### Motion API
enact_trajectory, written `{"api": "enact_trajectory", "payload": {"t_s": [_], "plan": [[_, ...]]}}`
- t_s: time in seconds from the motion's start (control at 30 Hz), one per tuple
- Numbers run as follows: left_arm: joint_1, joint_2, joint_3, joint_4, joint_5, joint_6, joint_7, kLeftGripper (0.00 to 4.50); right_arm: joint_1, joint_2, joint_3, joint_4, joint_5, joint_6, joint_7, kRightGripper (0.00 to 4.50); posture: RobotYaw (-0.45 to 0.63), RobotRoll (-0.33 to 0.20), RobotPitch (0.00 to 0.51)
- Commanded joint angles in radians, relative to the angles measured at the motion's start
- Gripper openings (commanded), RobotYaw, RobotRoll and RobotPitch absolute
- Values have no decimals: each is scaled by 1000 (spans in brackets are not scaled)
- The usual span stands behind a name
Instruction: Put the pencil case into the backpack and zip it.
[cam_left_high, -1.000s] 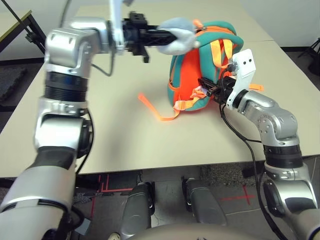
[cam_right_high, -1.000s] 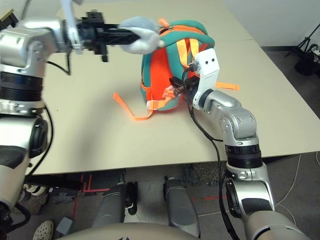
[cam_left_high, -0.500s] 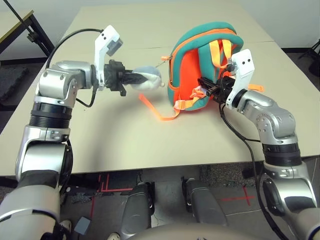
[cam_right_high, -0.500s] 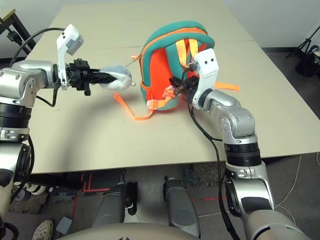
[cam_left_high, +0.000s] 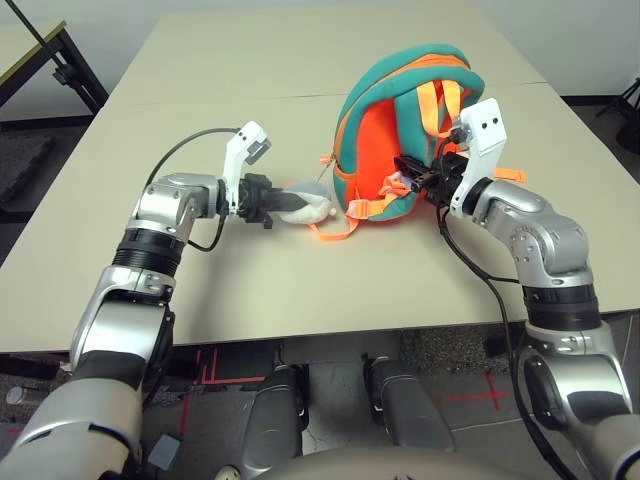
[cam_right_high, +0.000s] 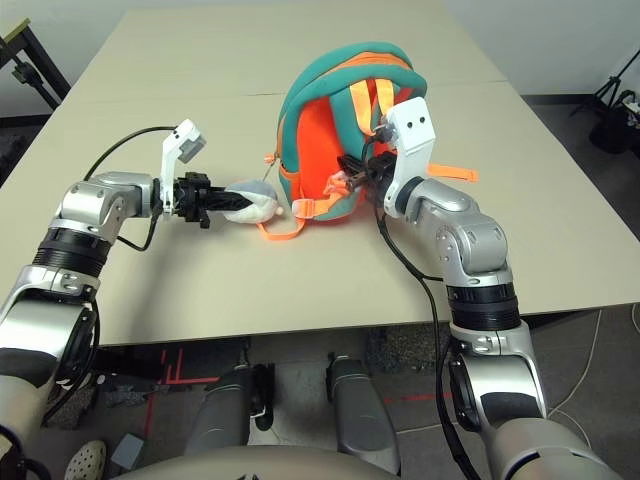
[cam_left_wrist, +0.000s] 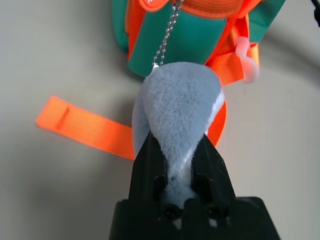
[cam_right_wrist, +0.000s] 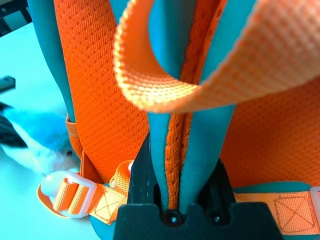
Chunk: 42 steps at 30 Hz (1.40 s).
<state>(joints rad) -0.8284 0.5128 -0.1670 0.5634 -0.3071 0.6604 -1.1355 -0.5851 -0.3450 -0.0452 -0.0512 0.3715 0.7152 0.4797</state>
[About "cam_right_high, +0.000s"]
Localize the black foam floor mat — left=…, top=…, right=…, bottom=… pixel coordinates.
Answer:
left=0, top=117, right=49, bottom=186

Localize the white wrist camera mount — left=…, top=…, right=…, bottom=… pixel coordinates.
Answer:
left=382, top=97, right=437, bottom=220
left=159, top=118, right=207, bottom=221

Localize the black left camera cable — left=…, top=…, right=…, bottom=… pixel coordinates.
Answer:
left=83, top=125, right=179, bottom=182

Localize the grey right robot leg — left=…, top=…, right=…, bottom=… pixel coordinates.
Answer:
left=327, top=354, right=401, bottom=474

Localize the white perforated shoe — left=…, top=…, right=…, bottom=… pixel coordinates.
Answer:
left=64, top=439, right=109, bottom=480

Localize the grey robot leg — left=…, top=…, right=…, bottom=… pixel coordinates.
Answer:
left=327, top=354, right=401, bottom=474
left=184, top=367, right=274, bottom=459

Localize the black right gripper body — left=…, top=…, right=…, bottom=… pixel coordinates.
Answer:
left=365, top=154, right=399, bottom=201

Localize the black tripod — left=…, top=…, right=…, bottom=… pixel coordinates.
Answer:
left=569, top=47, right=640, bottom=154

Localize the black rod with clamp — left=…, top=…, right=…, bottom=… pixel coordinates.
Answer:
left=0, top=34, right=41, bottom=86

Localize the small grey box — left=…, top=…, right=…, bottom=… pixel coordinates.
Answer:
left=112, top=433, right=146, bottom=469

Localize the grey robot torso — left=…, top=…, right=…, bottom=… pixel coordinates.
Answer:
left=124, top=444, right=401, bottom=480

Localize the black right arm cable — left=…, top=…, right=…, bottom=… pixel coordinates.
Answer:
left=372, top=197, right=481, bottom=480

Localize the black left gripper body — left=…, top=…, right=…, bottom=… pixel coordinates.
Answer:
left=174, top=172, right=214, bottom=230

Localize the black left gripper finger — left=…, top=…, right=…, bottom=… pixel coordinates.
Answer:
left=210, top=185, right=254, bottom=202
left=210, top=199, right=251, bottom=215

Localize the tan side table black frame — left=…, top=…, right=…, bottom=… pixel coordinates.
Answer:
left=0, top=18, right=71, bottom=109

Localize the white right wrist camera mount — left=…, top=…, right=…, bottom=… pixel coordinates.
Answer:
left=382, top=97, right=437, bottom=220

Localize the short black left wrist cable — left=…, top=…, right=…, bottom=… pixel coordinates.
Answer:
left=117, top=212, right=157, bottom=253

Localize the grey left robot leg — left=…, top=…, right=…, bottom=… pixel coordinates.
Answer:
left=184, top=367, right=274, bottom=459

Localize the orange and teal backpack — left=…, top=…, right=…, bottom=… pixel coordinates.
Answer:
left=254, top=42, right=480, bottom=244

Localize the white floor cable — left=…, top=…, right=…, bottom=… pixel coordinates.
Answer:
left=547, top=304, right=640, bottom=436

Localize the grey and white plush pendant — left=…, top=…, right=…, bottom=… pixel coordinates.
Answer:
left=222, top=180, right=286, bottom=225

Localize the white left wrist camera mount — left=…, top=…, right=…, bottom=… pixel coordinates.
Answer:
left=159, top=118, right=207, bottom=221

